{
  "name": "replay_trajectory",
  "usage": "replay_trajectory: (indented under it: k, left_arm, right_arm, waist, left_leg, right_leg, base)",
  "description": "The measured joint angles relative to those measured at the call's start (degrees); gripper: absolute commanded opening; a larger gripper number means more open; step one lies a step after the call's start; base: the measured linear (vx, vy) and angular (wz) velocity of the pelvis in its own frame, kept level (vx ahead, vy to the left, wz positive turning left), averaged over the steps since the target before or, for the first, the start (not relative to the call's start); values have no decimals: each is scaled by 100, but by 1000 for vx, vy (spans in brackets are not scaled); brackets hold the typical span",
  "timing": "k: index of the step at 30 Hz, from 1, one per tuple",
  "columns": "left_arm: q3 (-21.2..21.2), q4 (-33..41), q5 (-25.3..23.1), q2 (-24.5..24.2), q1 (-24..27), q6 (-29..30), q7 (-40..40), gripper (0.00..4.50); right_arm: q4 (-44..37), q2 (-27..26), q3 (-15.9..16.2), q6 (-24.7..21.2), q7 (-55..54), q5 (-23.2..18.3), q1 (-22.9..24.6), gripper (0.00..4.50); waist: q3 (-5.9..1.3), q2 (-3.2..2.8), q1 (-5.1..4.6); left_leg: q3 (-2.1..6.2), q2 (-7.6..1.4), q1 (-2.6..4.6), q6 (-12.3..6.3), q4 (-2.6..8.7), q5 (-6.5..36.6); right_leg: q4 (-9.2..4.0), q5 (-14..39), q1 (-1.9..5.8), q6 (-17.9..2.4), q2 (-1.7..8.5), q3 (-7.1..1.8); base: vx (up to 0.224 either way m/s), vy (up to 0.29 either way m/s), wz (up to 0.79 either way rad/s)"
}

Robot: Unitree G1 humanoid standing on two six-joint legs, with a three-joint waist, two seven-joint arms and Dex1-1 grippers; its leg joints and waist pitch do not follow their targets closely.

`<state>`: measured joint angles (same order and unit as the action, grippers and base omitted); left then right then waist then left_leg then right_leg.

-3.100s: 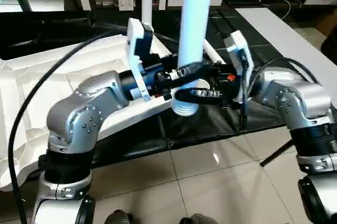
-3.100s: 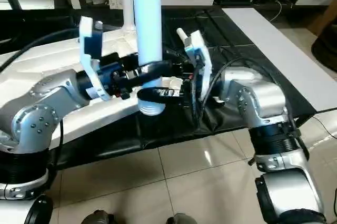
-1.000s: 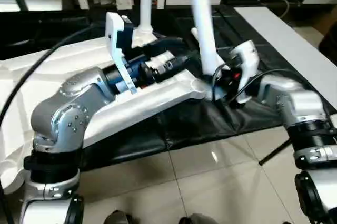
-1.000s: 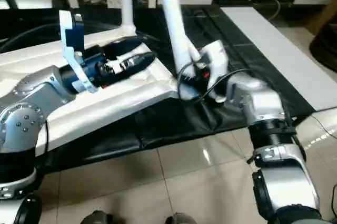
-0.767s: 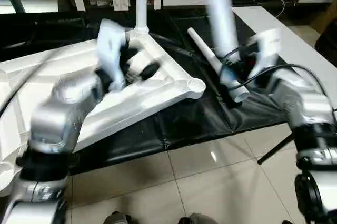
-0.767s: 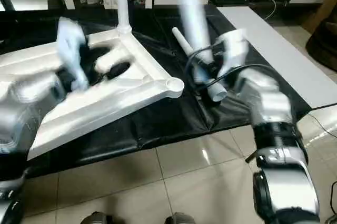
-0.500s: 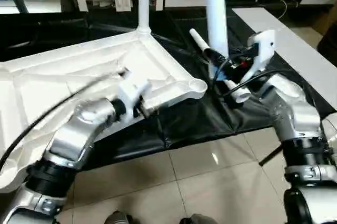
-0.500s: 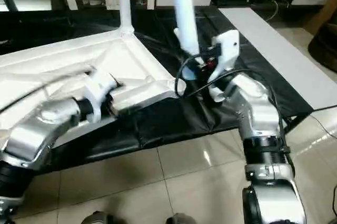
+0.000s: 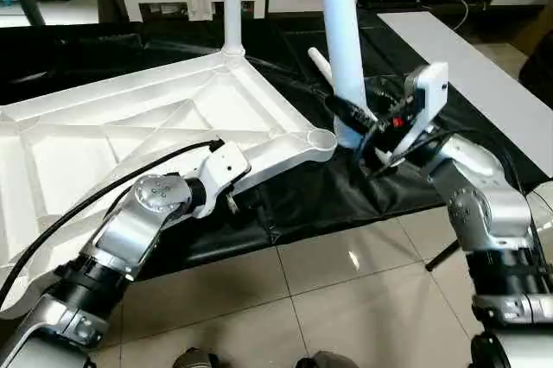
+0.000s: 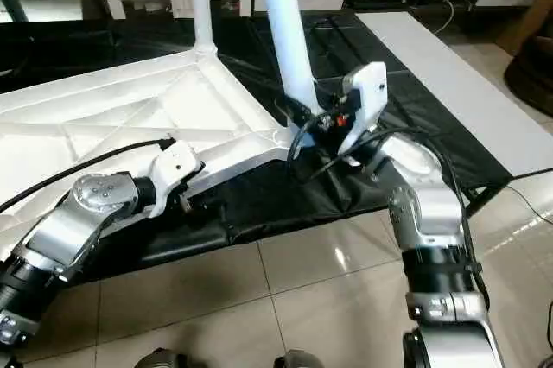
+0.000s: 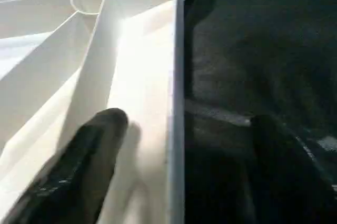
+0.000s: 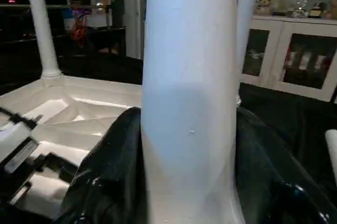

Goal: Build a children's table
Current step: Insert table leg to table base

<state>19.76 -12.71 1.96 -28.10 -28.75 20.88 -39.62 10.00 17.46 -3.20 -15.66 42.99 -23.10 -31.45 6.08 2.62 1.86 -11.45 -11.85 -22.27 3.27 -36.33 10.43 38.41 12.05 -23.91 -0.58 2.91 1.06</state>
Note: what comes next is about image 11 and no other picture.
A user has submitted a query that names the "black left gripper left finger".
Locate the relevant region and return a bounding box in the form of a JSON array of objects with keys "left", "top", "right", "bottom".
[{"left": 0, "top": 108, "right": 130, "bottom": 224}]

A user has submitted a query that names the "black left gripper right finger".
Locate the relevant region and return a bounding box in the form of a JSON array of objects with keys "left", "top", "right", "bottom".
[{"left": 249, "top": 114, "right": 337, "bottom": 224}]

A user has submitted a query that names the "white plastic table top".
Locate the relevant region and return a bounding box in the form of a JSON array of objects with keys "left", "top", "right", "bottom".
[{"left": 0, "top": 0, "right": 205, "bottom": 224}]

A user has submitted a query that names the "black work mat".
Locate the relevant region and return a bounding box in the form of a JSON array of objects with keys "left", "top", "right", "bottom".
[{"left": 183, "top": 0, "right": 337, "bottom": 224}]

